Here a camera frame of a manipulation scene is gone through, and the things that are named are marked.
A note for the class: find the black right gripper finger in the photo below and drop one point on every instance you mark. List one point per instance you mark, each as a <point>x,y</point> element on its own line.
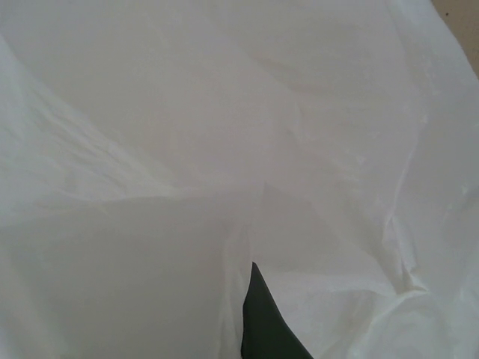
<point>269,329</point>

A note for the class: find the white plastic bag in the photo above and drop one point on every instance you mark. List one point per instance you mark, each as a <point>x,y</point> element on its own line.
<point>187,112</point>

